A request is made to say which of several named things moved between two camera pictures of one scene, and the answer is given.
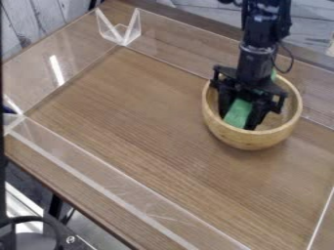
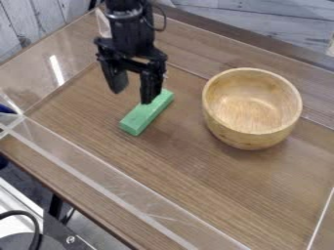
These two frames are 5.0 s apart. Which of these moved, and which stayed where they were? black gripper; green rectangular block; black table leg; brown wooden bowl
Moved: green rectangular block; black gripper
Stayed: black table leg; brown wooden bowl
